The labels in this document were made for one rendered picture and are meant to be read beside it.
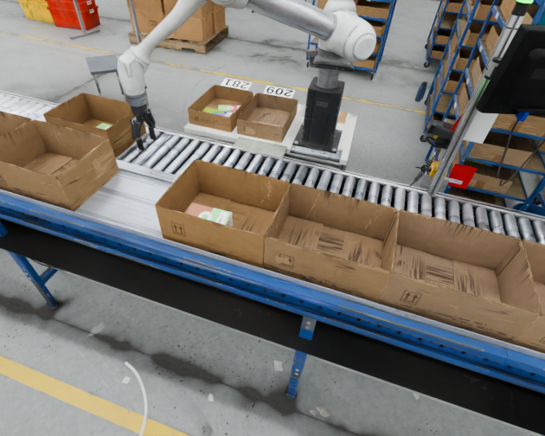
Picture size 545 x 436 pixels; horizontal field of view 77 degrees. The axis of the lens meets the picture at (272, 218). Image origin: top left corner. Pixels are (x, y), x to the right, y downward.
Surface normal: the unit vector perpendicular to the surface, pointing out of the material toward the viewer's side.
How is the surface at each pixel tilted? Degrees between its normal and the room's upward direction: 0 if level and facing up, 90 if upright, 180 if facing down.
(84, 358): 0
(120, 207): 0
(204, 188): 89
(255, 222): 1
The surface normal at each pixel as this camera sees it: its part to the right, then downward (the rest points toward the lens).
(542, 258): -0.31, 0.65
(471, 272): 0.07, -0.71
